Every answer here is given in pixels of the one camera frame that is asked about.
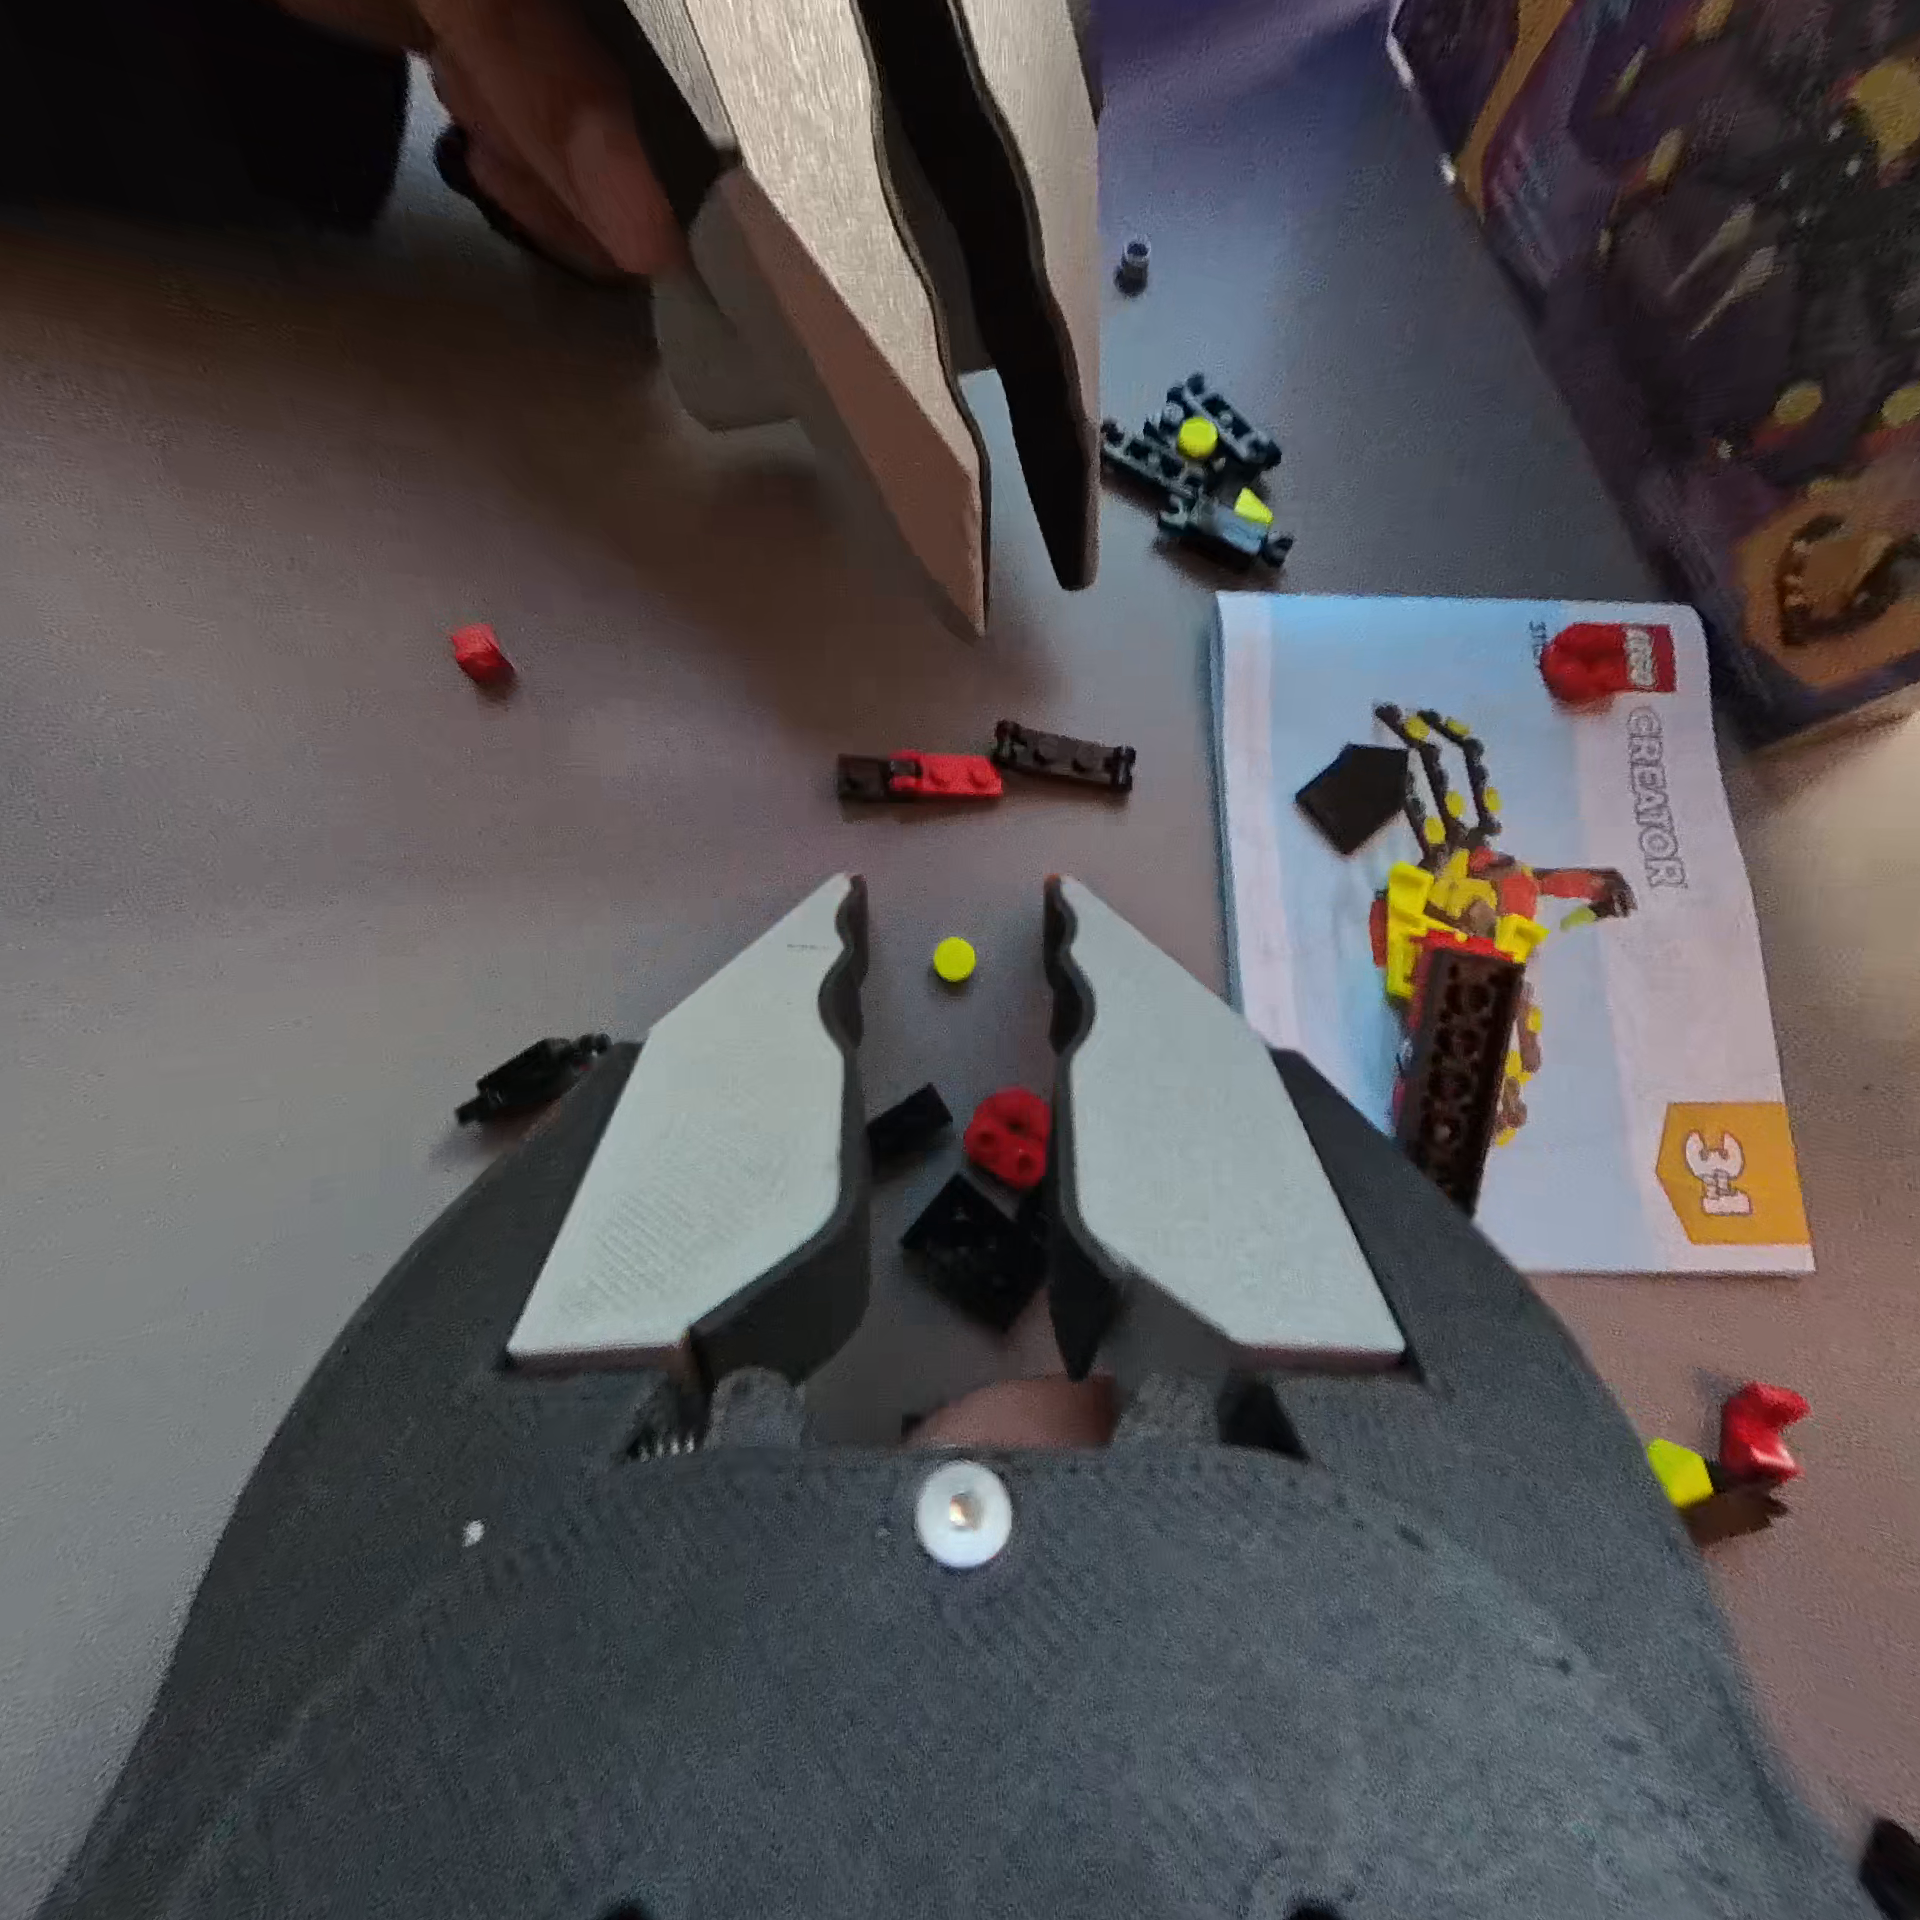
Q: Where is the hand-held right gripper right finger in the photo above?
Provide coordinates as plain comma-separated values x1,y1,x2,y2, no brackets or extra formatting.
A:
1042,871,1416,1386

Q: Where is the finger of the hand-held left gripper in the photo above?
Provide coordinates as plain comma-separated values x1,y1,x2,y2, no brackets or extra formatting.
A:
861,0,1107,592
630,0,991,640

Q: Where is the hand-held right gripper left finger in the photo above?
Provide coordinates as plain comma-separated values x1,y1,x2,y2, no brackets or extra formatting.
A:
504,871,875,1393

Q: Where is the narrow black lego plate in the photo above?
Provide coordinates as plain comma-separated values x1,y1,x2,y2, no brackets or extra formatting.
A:
989,719,1137,797

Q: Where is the black and red lego hinge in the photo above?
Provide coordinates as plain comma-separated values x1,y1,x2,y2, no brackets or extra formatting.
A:
833,749,1004,804

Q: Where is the black lego clip piece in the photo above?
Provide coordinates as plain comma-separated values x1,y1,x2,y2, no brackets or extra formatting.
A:
453,1032,613,1128

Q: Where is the pile of lego pieces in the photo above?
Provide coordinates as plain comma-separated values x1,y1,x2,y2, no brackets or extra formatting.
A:
861,1080,1070,1337

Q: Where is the large black studded lego plate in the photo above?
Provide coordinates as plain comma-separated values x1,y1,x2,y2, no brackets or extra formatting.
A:
1385,943,1531,1218

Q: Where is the black lego plate assembly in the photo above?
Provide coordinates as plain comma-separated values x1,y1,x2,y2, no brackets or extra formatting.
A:
1098,374,1295,570

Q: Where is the black wedge lego plate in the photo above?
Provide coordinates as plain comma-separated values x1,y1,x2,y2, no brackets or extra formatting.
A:
1292,741,1416,858

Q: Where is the red angled lego piece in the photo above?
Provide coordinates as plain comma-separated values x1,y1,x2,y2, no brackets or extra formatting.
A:
1715,1380,1811,1488

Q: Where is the red rounded lego piece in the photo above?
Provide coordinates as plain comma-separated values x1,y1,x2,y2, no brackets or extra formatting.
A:
1542,621,1637,707

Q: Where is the purple lego set box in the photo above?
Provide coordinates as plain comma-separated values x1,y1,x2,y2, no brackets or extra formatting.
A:
1385,0,1920,752

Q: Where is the person's left hand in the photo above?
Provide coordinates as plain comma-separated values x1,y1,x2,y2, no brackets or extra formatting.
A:
284,0,737,282

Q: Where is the blue scorpion instruction booklet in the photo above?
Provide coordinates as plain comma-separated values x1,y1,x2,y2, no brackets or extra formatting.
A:
1206,587,1818,1277

